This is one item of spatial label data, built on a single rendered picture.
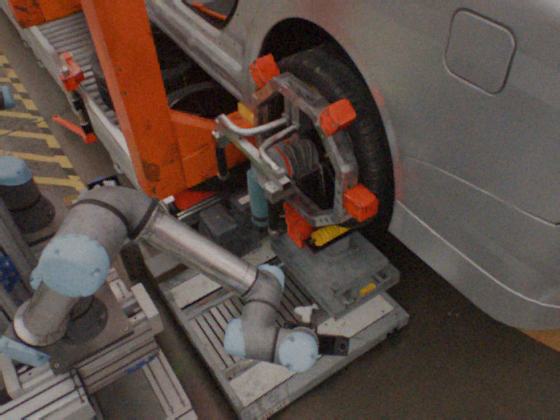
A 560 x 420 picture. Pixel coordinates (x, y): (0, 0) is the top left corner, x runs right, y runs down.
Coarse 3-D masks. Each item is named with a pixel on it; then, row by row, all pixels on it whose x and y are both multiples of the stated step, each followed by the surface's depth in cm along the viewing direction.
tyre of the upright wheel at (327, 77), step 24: (312, 48) 186; (336, 48) 180; (312, 72) 174; (336, 72) 170; (336, 96) 168; (360, 96) 167; (360, 120) 165; (360, 144) 168; (384, 144) 168; (360, 168) 174; (384, 168) 171; (384, 192) 176
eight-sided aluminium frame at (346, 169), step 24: (288, 72) 181; (264, 96) 191; (288, 96) 177; (312, 96) 172; (264, 120) 210; (312, 120) 169; (336, 144) 172; (336, 168) 169; (336, 192) 177; (312, 216) 202; (336, 216) 184
